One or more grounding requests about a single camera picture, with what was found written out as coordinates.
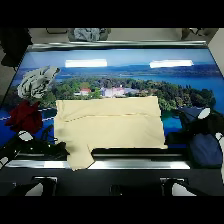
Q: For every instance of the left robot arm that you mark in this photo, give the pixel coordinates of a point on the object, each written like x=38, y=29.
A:
x=25, y=135

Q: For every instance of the cream shirt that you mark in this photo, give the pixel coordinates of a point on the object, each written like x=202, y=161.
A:
x=113, y=126

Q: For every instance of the navy blue garment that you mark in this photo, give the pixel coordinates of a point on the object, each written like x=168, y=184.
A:
x=207, y=150

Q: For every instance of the grey garment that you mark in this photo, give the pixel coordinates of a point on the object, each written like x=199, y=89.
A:
x=35, y=83

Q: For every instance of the silver frame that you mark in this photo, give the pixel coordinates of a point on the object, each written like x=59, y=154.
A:
x=140, y=164

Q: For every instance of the red garment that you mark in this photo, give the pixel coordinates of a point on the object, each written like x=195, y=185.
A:
x=25, y=116

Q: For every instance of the heap of clothes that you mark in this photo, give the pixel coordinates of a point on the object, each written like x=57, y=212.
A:
x=87, y=34

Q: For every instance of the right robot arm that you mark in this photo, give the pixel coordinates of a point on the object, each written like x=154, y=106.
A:
x=204, y=113

